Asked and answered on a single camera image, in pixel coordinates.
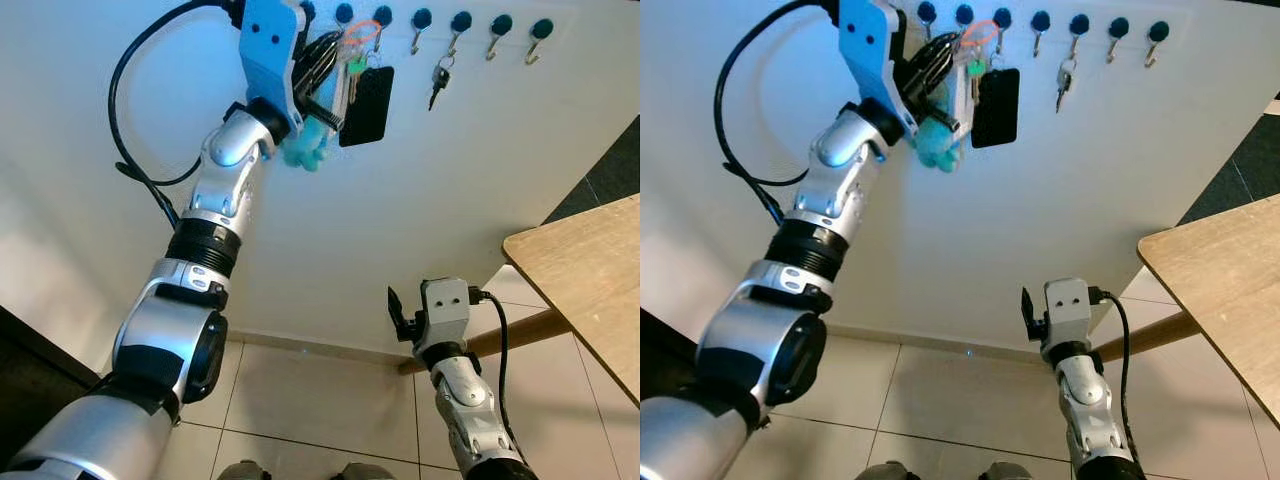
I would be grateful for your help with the grey robot foot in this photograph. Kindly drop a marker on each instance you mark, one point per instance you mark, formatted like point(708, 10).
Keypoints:
point(1005, 471)
point(880, 471)
point(365, 471)
point(243, 471)

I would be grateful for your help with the grey robot right foot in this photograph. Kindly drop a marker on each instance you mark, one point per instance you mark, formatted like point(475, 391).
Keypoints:
point(365, 471)
point(1005, 471)

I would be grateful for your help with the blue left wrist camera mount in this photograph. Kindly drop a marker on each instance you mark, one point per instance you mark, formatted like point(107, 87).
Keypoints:
point(268, 50)
point(872, 45)

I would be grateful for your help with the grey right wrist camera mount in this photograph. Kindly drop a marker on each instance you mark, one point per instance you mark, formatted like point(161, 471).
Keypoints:
point(445, 305)
point(1068, 305)

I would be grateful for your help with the light wooden table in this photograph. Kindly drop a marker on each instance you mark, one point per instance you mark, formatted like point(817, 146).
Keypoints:
point(1225, 270)
point(585, 270)

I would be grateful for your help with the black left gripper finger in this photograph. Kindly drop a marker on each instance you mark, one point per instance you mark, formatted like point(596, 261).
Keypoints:
point(935, 52)
point(942, 78)
point(328, 75)
point(322, 50)

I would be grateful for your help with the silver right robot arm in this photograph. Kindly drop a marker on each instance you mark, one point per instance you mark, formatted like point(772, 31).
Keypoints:
point(470, 410)
point(1090, 410)

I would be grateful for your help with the small silver key bunch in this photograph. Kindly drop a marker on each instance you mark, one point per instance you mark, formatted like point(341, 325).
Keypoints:
point(1066, 80)
point(440, 78)

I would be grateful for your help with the blue knob wall hook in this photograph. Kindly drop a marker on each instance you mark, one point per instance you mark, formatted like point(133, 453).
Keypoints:
point(964, 13)
point(344, 12)
point(1040, 19)
point(1079, 23)
point(926, 10)
point(1002, 17)
point(1118, 27)
point(460, 21)
point(382, 15)
point(541, 28)
point(421, 18)
point(501, 25)
point(1158, 31)
point(308, 10)

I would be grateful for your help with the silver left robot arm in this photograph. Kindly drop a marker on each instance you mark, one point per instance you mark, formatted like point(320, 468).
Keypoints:
point(765, 350)
point(170, 345)

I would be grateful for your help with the key bunch with black fob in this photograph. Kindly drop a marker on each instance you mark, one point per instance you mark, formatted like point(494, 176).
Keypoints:
point(366, 105)
point(996, 108)

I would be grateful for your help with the grey robot left foot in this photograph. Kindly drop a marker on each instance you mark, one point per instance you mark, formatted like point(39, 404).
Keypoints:
point(243, 471)
point(880, 471)

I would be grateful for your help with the black cabinet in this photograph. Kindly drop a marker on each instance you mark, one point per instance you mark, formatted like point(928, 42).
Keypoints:
point(35, 375)
point(662, 355)

